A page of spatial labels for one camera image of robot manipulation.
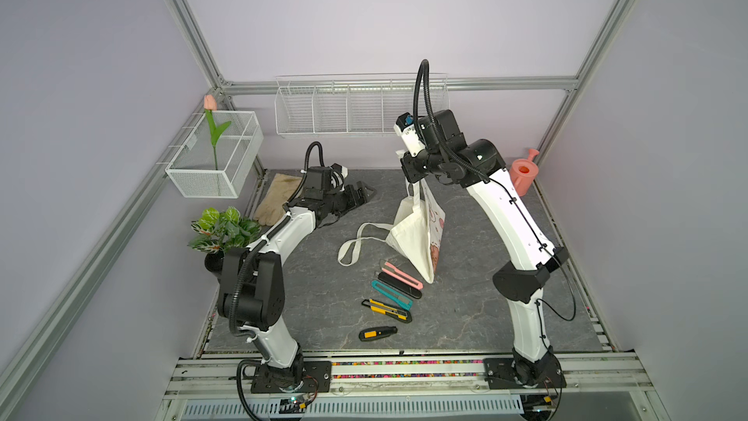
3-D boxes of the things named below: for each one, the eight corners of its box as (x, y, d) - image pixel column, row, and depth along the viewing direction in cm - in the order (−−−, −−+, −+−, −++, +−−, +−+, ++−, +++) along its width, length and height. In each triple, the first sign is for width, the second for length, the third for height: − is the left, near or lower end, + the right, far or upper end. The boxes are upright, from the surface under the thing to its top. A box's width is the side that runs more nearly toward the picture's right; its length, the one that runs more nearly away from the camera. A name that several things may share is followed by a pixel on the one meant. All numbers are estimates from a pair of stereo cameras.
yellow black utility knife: (361, 306, 87) (361, 304, 86) (365, 297, 89) (364, 295, 87) (410, 325, 84) (410, 323, 82) (412, 315, 85) (413, 313, 84)
